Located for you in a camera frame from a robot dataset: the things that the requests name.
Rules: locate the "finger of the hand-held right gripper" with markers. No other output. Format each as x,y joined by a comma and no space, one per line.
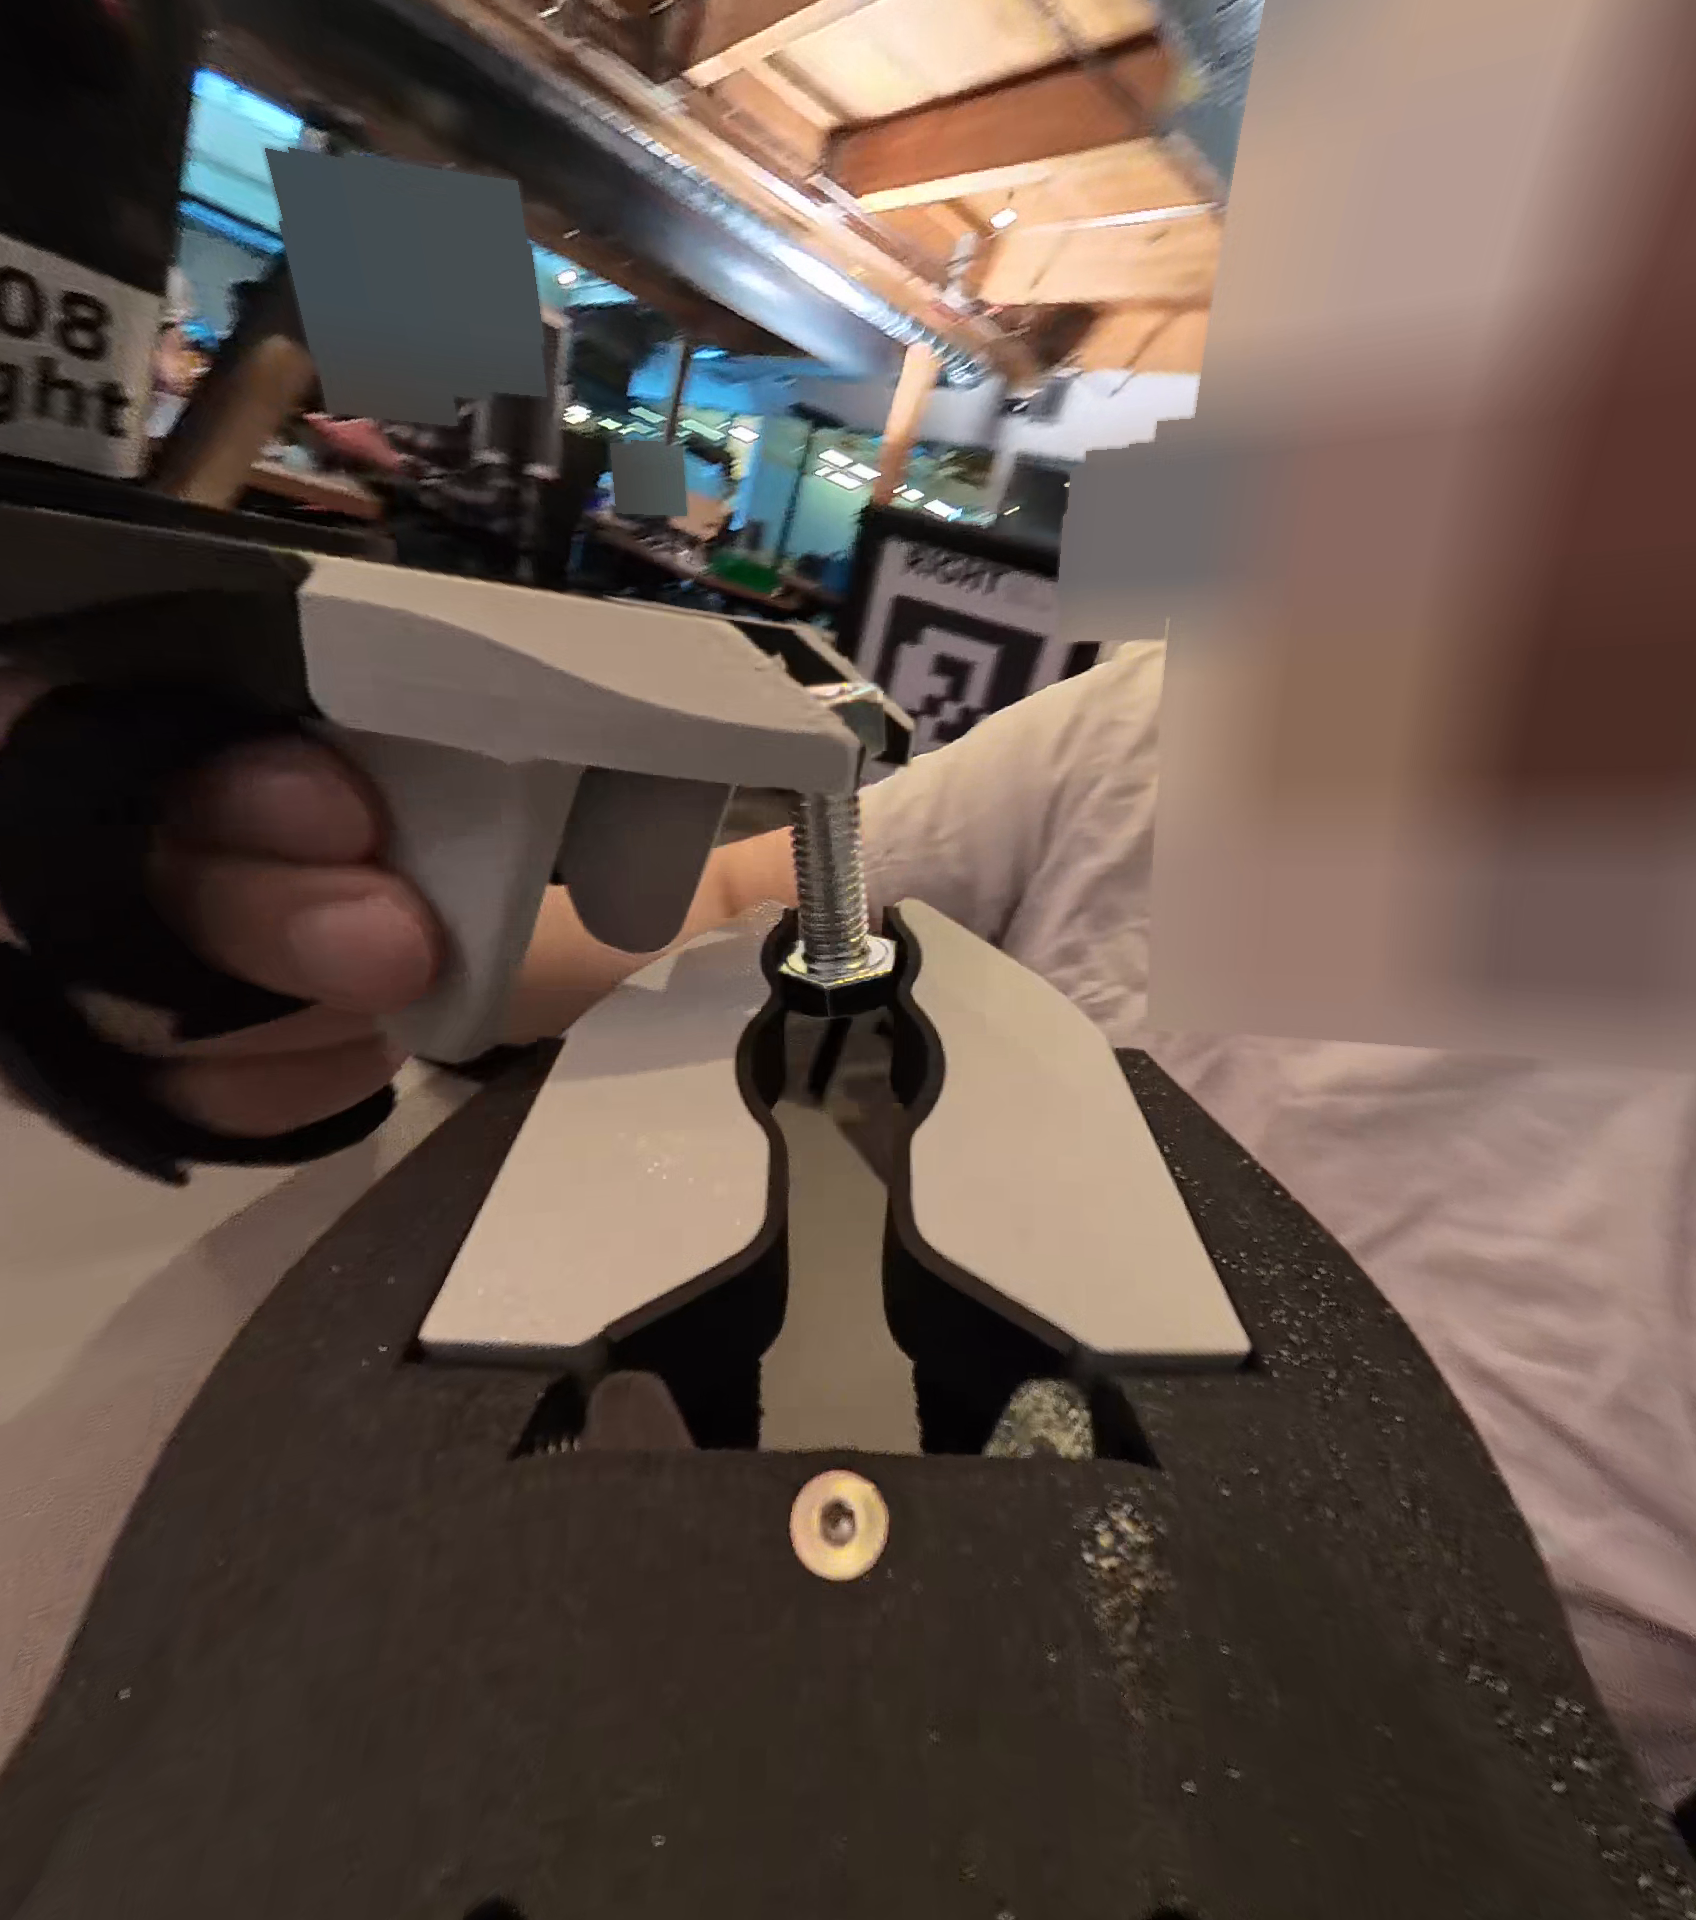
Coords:
645,860
533,673

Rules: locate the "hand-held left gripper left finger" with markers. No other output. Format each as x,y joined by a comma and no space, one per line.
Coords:
626,1184

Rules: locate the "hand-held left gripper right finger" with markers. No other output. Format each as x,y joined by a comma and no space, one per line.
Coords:
1054,1184

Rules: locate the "large steel hex bolt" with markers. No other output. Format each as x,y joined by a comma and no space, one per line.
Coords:
828,870

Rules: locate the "large steel hex nut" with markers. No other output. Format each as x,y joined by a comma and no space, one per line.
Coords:
837,968

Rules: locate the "person's right hand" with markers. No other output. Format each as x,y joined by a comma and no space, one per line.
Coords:
291,882

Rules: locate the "black white marker sign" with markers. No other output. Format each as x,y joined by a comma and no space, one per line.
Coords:
940,662

